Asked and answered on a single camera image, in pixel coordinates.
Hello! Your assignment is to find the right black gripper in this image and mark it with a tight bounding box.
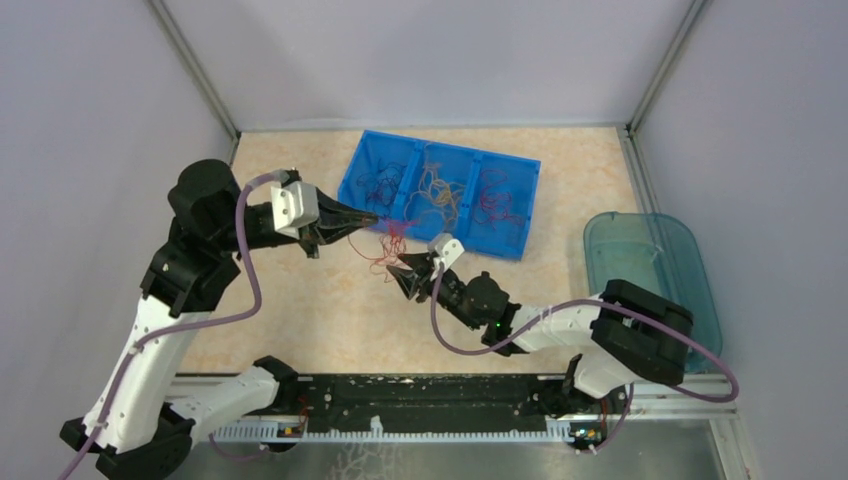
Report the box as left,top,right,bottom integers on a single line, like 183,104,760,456
388,251,481,330

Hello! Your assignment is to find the coloured wire ball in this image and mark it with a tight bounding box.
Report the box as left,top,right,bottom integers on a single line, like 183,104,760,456
347,219,416,284

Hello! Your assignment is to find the thin dark purple wire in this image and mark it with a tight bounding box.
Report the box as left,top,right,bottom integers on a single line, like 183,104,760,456
356,160,409,213

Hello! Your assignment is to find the yellow wire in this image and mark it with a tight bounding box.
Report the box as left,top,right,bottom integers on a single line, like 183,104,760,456
405,142,468,233

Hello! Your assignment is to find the red wire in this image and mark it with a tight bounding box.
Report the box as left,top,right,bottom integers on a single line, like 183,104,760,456
476,168,526,232

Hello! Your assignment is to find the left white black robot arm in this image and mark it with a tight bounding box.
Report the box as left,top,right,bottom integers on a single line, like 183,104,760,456
60,159,378,479

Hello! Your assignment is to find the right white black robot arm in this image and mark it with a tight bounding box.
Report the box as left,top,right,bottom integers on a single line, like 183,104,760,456
388,253,693,416

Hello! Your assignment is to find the blue three-compartment plastic bin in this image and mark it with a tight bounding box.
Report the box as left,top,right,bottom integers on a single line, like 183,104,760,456
337,130,541,260

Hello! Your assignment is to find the teal transparent plastic tray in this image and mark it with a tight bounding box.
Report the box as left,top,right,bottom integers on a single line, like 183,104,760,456
583,212,723,357

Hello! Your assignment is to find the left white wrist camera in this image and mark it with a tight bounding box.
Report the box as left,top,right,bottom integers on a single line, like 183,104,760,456
271,181,320,240

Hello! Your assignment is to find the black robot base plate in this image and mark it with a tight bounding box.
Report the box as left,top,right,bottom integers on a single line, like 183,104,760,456
235,373,627,435

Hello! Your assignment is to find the white toothed cable duct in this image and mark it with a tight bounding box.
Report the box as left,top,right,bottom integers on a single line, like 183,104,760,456
158,418,578,444

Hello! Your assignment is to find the left aluminium corner post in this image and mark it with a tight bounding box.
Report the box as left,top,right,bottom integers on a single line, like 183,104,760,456
145,0,241,142

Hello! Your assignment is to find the aluminium corner post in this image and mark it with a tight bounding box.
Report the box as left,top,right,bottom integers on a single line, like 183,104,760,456
628,0,712,137
145,0,241,142

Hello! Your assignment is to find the right aluminium corner post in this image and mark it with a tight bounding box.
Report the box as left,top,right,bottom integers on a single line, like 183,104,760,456
628,0,712,137

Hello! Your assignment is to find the aluminium frame rail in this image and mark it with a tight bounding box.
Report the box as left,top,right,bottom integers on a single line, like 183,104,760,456
137,374,739,421

